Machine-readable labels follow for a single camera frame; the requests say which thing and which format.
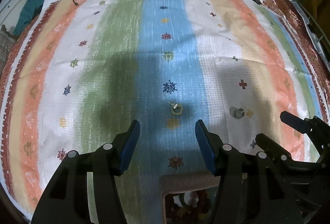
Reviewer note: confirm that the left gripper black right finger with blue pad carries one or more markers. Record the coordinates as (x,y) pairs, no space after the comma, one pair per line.
(251,189)

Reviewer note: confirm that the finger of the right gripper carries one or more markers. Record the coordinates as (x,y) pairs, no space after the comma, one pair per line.
(272,149)
(303,126)

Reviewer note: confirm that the silver metal tin box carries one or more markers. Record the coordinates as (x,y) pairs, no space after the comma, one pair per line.
(187,198)

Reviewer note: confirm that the grey checked pillow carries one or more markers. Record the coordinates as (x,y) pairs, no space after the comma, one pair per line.
(7,40)

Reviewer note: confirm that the striped colourful cloth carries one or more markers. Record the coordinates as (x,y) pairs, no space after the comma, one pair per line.
(88,68)

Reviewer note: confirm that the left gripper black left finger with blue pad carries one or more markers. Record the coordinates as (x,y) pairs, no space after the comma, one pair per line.
(65,198)

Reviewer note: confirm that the metal bed rail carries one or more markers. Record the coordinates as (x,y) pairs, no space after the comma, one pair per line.
(319,38)

